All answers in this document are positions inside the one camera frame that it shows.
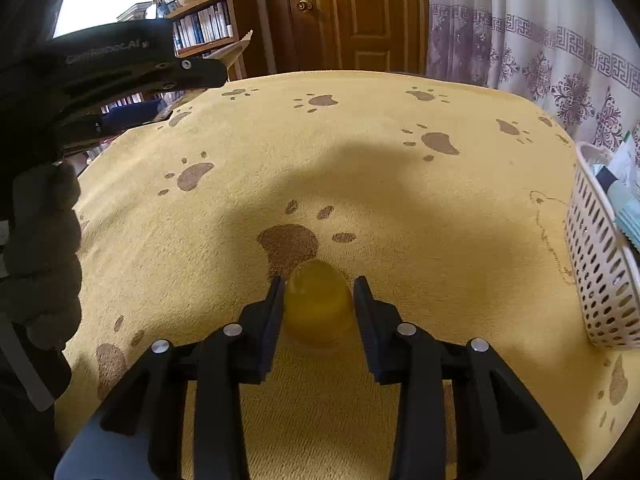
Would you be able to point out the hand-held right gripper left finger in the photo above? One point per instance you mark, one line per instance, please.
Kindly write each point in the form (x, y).
(272, 330)

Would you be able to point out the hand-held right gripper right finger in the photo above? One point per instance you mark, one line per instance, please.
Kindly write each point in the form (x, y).
(367, 330)

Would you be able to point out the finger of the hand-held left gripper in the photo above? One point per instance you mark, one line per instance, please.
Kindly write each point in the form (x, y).
(195, 75)
(130, 116)

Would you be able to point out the brown snack wrapper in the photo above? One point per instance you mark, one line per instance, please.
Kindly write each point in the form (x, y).
(232, 52)

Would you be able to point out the orange jelly cup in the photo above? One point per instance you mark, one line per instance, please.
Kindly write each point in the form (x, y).
(317, 305)

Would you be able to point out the white plastic basket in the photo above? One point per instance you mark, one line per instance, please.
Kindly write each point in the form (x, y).
(595, 270)

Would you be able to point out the teal snack bag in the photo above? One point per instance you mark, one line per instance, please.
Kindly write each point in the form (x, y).
(627, 215)

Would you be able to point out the person's left hand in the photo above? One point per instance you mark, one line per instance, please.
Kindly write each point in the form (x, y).
(45, 260)

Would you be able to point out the pile of stacked books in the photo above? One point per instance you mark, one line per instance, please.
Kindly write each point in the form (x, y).
(135, 12)

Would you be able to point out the small blue white figurine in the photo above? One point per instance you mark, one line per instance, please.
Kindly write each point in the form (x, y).
(161, 4)

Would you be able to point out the wooden bookshelf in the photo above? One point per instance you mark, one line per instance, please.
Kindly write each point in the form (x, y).
(247, 10)

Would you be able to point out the yellow paw print blanket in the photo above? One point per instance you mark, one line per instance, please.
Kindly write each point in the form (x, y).
(400, 210)

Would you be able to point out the brass door knob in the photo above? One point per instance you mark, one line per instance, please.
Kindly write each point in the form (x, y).
(304, 6)

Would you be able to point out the wooden door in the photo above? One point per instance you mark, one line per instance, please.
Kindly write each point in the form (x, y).
(370, 20)

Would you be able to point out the purple patterned curtain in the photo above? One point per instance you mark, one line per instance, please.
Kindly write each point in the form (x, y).
(525, 35)

